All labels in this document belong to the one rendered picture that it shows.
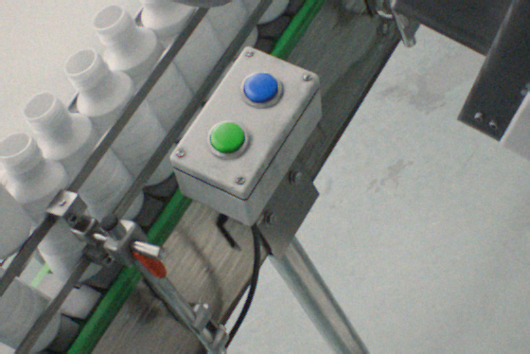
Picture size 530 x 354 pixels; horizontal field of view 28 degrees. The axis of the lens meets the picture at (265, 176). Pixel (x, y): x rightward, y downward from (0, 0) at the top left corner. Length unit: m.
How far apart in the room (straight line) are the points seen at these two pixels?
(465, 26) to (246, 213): 0.67
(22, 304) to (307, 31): 0.45
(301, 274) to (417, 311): 0.79
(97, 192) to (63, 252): 0.07
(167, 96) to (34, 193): 0.19
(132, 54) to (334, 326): 0.56
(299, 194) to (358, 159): 1.16
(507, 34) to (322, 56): 0.96
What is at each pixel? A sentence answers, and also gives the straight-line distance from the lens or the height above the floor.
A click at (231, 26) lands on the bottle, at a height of 1.05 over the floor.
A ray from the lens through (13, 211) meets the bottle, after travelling 0.99.
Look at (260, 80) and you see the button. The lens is 0.99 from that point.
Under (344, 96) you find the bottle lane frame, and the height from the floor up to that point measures 0.86.
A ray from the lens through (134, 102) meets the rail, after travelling 1.06.
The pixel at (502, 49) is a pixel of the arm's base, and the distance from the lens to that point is 0.32.
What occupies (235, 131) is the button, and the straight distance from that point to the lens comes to 0.96.
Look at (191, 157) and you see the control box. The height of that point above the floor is 1.12.
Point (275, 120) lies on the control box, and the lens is 0.97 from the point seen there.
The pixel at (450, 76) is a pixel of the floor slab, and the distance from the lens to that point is 2.51.
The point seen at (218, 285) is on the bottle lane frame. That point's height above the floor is 0.87.
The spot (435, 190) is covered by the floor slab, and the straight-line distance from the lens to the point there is 2.31.
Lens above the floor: 1.76
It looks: 45 degrees down
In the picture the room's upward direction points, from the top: 32 degrees counter-clockwise
